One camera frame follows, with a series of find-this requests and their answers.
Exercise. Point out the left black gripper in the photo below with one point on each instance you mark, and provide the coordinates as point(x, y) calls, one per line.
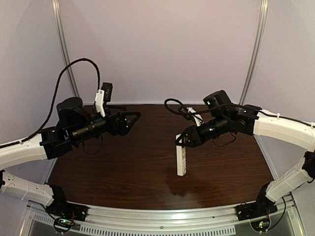
point(114, 123)

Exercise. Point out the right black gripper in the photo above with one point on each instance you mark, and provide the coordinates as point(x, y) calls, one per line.
point(196, 133)

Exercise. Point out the white remote control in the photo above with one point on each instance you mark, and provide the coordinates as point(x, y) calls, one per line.
point(181, 160)

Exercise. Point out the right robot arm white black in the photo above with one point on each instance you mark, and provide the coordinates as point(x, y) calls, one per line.
point(228, 117)

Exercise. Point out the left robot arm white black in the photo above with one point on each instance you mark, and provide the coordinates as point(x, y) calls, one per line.
point(75, 126)

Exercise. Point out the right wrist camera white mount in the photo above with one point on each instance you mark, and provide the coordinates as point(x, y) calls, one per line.
point(188, 115)

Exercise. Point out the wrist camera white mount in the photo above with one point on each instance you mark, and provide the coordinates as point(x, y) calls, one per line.
point(188, 115)
point(103, 95)

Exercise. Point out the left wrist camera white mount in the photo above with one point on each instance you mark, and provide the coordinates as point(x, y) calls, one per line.
point(103, 95)

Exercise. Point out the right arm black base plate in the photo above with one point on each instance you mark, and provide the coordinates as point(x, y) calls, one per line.
point(254, 210)

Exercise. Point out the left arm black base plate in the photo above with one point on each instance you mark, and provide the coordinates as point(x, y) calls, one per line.
point(68, 210)

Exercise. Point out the front aluminium rail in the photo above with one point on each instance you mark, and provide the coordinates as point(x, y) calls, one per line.
point(214, 221)

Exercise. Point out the left aluminium frame post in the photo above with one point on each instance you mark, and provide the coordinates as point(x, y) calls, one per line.
point(64, 50)

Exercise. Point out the aluminium frame post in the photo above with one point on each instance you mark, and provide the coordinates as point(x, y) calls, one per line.
point(64, 50)
point(261, 25)

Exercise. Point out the right aluminium frame post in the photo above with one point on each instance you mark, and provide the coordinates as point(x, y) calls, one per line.
point(261, 25)

